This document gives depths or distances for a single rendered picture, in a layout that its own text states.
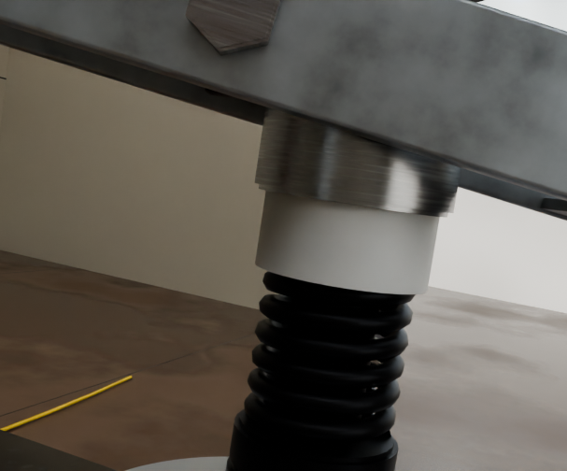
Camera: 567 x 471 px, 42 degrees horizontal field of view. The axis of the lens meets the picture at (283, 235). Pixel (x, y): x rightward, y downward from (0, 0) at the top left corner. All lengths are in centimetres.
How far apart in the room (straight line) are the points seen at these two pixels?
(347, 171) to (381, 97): 3
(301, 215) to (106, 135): 598
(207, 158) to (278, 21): 548
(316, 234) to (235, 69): 7
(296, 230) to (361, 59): 7
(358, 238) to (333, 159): 3
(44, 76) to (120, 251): 168
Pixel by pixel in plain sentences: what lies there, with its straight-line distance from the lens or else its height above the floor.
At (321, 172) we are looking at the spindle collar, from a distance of 26.
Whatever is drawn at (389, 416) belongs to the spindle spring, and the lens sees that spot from 30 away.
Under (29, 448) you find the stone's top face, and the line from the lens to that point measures 50.
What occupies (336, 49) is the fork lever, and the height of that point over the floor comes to 105.
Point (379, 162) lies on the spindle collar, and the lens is 26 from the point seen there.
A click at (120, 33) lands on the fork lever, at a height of 105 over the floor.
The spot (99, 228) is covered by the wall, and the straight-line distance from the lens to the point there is 624.
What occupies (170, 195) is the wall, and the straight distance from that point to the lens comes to 586.
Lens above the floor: 101
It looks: 5 degrees down
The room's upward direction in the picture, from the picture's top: 9 degrees clockwise
